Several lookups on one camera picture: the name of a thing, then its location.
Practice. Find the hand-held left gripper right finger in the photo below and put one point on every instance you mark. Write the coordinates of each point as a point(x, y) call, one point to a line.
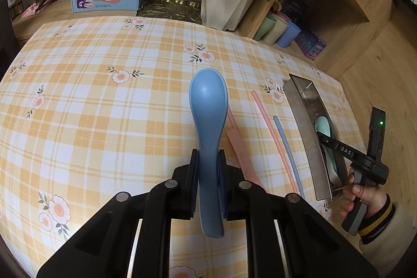
point(222, 180)

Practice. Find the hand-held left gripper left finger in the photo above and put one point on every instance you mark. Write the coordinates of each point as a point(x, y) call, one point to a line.
point(194, 180)

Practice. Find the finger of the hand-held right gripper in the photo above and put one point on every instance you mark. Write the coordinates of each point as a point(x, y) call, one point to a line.
point(327, 139)

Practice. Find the teal plastic spoon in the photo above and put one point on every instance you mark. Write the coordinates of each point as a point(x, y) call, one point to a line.
point(322, 126)

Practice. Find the metal utensil tray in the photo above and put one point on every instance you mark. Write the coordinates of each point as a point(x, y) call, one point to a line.
point(306, 134)

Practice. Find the pink plastic spoon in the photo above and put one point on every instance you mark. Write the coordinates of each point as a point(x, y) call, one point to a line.
point(239, 147)

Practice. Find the blue chopstick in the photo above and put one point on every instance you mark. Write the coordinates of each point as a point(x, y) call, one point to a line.
point(285, 144)

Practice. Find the pink chopstick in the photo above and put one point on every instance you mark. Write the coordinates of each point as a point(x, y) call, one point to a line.
point(265, 116)

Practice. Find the blue plastic spoon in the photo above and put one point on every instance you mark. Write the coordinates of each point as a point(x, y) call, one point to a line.
point(207, 102)

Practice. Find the person's right forearm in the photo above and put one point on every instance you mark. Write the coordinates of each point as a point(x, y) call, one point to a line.
point(397, 232)

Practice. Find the person's right hand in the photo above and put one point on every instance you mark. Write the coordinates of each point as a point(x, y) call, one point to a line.
point(371, 199)

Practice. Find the purple box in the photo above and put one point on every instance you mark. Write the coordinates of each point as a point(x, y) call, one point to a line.
point(311, 45)

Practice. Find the beige plastic cup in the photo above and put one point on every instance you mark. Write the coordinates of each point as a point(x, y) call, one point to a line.
point(275, 32)

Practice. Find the green plastic cup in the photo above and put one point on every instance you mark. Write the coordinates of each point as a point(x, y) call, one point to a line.
point(262, 29)

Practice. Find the dark blue printed box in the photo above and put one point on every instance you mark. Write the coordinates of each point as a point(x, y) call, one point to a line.
point(293, 6)

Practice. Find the gold embossed tray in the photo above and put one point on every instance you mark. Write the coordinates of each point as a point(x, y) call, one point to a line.
point(169, 11)

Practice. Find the pink cloth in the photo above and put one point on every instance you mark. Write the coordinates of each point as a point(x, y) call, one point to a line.
point(35, 7)

